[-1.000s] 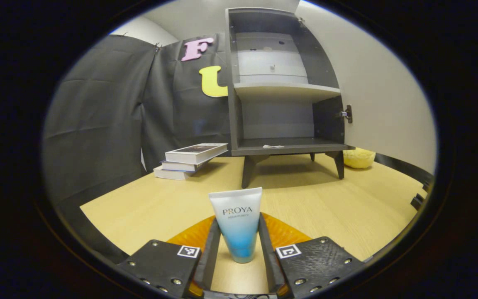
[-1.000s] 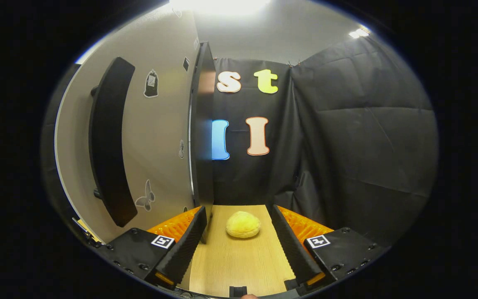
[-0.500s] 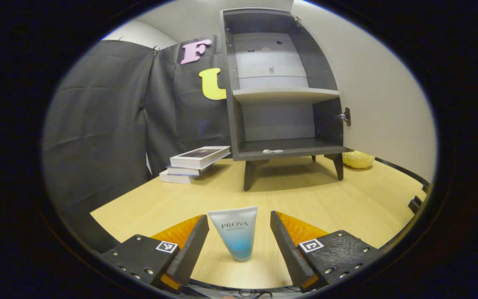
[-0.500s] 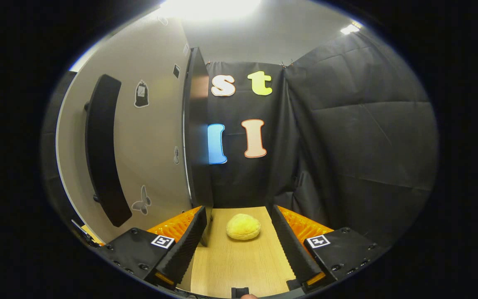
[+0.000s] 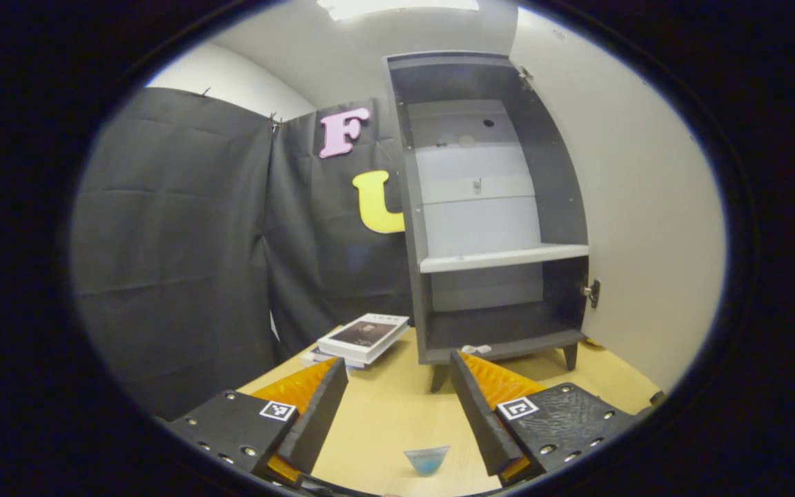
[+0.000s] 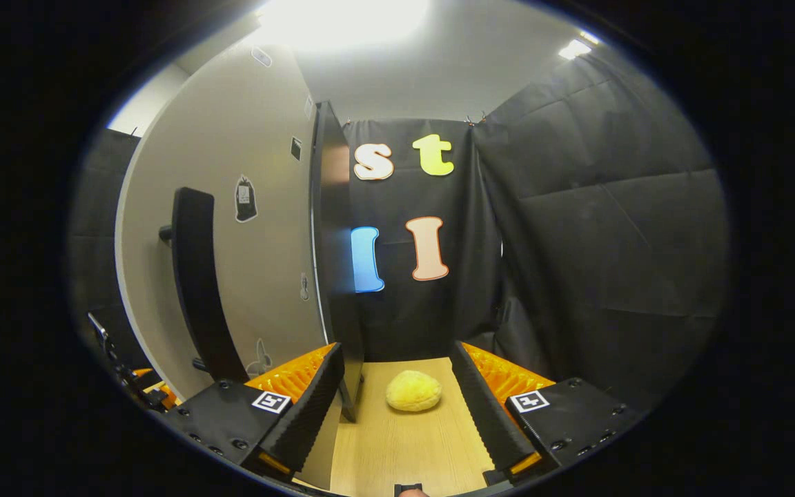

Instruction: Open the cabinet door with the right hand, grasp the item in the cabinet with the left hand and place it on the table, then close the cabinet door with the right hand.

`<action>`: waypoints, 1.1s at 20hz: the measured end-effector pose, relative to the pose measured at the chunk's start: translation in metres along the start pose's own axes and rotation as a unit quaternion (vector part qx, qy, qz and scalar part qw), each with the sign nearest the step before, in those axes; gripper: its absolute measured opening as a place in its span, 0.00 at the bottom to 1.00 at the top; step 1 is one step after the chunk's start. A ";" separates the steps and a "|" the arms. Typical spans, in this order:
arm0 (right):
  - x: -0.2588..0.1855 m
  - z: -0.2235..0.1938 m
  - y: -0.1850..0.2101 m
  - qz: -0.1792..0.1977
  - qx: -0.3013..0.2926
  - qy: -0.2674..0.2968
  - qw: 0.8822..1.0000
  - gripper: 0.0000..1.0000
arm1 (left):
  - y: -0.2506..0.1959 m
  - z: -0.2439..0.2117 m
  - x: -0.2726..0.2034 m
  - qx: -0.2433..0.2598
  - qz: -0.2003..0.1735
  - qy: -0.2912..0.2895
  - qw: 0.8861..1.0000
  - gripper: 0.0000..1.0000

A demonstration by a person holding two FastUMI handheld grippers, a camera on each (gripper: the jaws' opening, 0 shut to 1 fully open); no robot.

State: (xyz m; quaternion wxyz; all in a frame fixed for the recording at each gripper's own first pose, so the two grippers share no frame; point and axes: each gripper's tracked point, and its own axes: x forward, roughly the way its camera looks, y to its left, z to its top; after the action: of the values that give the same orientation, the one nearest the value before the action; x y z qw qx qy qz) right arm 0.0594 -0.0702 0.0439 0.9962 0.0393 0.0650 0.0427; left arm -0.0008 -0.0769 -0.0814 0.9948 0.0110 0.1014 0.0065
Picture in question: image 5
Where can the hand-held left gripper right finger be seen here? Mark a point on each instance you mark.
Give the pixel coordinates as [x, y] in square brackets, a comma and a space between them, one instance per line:
[484, 424]

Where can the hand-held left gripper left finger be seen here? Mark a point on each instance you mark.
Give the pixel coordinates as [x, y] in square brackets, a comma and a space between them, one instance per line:
[315, 421]

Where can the white blue tube bottle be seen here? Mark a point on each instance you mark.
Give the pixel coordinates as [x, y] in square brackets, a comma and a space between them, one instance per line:
[427, 460]

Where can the grey cabinet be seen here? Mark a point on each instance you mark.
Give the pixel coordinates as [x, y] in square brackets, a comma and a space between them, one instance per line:
[494, 324]

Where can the grey cabinet door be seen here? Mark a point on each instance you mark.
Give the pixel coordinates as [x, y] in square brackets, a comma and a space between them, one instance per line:
[653, 207]

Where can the metal door hinge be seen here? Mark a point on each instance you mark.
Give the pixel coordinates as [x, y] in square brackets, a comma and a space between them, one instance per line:
[526, 74]
[592, 293]

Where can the white blue book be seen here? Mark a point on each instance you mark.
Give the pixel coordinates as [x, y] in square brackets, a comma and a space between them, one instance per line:
[318, 357]

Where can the white portrait cover book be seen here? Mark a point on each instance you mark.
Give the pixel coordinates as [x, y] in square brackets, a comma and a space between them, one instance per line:
[366, 335]

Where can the black backdrop cloth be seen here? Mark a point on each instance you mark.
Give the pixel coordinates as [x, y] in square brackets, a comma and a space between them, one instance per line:
[177, 241]

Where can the ceiling light panel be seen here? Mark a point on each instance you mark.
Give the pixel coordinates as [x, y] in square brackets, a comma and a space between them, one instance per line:
[397, 7]

